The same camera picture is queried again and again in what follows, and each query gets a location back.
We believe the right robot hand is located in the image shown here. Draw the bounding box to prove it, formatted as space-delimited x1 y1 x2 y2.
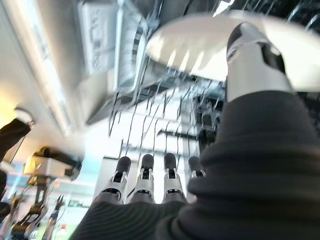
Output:
71 22 320 240

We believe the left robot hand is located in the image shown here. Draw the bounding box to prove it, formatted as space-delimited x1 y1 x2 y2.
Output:
7 177 67 240

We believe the large beige plate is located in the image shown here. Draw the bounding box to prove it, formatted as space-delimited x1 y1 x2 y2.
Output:
145 11 320 93

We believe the black wire dishwasher rack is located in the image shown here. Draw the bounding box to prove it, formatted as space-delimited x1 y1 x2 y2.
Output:
107 0 320 161

